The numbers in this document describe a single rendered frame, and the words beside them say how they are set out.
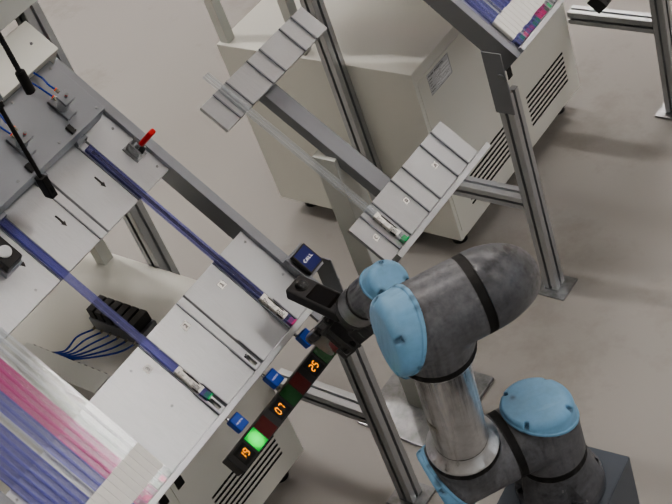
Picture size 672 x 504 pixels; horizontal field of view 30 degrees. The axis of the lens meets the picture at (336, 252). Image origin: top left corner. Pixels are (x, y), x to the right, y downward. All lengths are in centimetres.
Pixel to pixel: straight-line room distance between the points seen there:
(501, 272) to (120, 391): 84
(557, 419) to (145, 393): 73
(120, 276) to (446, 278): 130
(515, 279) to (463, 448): 35
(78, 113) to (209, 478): 89
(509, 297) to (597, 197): 188
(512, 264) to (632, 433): 132
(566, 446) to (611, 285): 127
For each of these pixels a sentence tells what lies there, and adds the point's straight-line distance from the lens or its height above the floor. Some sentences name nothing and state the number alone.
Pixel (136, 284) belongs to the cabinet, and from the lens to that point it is 278.
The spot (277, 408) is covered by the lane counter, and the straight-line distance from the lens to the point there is 232.
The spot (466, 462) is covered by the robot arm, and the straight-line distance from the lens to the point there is 195.
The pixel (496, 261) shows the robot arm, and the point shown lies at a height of 118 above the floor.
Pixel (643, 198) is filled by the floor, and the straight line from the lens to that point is 349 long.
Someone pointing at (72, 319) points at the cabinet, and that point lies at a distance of 279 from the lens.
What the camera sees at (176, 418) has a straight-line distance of 225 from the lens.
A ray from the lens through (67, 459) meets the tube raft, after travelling 219.
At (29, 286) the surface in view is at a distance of 227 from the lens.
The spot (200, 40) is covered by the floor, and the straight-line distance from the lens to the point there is 480.
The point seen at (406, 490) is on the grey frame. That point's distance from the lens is 289.
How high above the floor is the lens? 231
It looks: 40 degrees down
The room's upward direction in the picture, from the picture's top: 22 degrees counter-clockwise
